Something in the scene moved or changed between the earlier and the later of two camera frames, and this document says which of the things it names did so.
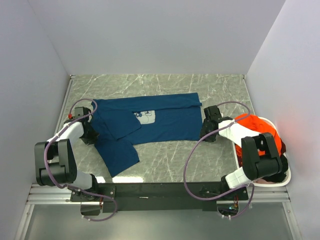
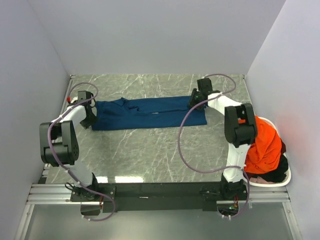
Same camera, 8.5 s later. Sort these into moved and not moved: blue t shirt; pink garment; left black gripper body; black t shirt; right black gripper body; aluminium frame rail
Moved: right black gripper body; blue t shirt; left black gripper body
Not moved: black t shirt; pink garment; aluminium frame rail
